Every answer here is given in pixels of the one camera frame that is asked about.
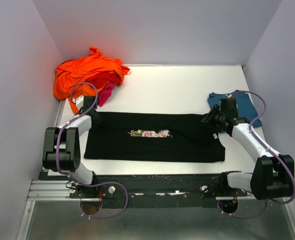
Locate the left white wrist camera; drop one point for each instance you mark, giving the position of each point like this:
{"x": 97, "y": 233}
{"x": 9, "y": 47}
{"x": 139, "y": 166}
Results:
{"x": 79, "y": 101}

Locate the folded blue t shirt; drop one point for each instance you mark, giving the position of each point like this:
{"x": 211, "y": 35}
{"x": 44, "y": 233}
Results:
{"x": 238, "y": 109}

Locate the orange t shirt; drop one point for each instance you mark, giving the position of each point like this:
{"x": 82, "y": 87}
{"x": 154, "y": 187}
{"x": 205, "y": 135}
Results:
{"x": 70, "y": 76}

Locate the black printed t shirt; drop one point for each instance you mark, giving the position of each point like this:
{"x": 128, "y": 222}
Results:
{"x": 153, "y": 137}

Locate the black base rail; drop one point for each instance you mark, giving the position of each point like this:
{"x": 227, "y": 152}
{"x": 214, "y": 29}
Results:
{"x": 149, "y": 191}

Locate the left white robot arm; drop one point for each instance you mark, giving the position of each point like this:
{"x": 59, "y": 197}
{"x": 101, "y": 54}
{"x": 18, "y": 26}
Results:
{"x": 62, "y": 149}

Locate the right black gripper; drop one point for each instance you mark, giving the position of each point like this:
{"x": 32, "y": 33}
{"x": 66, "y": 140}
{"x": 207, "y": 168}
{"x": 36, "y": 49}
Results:
{"x": 209, "y": 117}

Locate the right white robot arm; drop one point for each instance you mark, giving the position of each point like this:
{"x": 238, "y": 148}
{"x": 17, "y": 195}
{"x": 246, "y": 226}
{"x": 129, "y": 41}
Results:
{"x": 273, "y": 176}

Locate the aluminium frame rail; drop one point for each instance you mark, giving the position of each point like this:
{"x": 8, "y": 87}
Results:
{"x": 40, "y": 191}

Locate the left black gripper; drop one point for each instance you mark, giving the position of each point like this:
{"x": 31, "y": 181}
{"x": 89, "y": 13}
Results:
{"x": 100, "y": 118}

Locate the magenta t shirt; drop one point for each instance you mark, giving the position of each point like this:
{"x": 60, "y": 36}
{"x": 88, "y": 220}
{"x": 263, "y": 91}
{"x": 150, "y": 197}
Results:
{"x": 105, "y": 93}

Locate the red t shirt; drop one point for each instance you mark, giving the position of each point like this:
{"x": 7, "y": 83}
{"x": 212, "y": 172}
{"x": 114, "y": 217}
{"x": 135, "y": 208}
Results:
{"x": 100, "y": 79}

